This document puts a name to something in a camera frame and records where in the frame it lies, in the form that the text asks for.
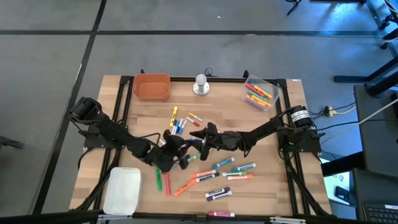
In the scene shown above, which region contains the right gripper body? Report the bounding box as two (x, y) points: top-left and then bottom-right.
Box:
(211, 129), (246, 153)

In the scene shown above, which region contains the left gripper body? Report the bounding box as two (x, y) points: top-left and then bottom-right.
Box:
(150, 141), (180, 173)

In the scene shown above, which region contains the teal Expo marker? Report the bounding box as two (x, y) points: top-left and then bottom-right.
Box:
(211, 156), (236, 170)
(231, 162), (257, 173)

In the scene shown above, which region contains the orange Expo marker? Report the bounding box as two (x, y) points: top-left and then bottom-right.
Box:
(226, 174), (254, 182)
(190, 169), (217, 179)

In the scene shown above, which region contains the green highlighter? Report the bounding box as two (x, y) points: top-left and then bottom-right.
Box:
(154, 167), (164, 192)

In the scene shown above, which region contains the yellow highlighter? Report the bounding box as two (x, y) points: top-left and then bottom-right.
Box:
(249, 95), (272, 108)
(169, 105), (179, 128)
(253, 84), (274, 100)

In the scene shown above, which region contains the orange Sharpie highlighter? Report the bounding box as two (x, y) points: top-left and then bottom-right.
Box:
(173, 178), (198, 198)

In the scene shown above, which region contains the dark green Expo marker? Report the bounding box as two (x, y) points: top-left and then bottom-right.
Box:
(195, 172), (221, 184)

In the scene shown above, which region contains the pink highlighter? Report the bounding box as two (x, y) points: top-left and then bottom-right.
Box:
(246, 83), (265, 98)
(164, 172), (172, 197)

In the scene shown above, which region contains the purple highlighter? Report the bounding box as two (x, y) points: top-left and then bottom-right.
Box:
(244, 98), (265, 112)

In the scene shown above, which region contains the white plastic bin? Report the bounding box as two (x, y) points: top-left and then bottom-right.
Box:
(102, 167), (143, 216)

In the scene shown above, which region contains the red cap mini marker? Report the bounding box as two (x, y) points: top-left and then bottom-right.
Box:
(185, 116), (201, 128)

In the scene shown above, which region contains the white bulb lamp metal base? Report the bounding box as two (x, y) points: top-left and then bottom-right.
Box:
(192, 73), (210, 96)

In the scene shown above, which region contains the orange plastic bin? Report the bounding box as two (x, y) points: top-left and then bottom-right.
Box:
(132, 73), (172, 102)

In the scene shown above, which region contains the pink marker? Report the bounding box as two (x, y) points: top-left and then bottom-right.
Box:
(207, 211), (236, 218)

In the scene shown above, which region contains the clear plastic container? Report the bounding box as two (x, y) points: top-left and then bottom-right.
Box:
(239, 74), (281, 113)

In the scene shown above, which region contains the white paper sheet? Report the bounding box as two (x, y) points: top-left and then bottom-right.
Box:
(322, 172), (355, 208)

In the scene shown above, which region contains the black phone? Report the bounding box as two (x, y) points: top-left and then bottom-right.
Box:
(335, 185), (358, 207)

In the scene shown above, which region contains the black office chair base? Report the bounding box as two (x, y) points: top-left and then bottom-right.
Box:
(285, 0), (304, 16)
(377, 0), (398, 50)

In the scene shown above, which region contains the black desk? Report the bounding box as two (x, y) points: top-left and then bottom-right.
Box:
(353, 83), (398, 178)

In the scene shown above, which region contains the black floor stand foot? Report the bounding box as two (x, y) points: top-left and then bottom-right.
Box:
(0, 135), (25, 150)

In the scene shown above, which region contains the black desk leg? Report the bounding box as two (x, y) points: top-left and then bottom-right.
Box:
(333, 57), (398, 97)

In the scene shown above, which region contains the black keyboard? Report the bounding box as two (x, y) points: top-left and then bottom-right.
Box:
(363, 202), (398, 224)

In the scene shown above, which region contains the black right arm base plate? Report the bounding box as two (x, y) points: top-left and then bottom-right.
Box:
(277, 126), (323, 154)

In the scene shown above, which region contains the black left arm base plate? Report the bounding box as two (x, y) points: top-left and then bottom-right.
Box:
(83, 124), (129, 149)

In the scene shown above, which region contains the white cable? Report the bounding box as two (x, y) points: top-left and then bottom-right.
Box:
(357, 98), (398, 126)

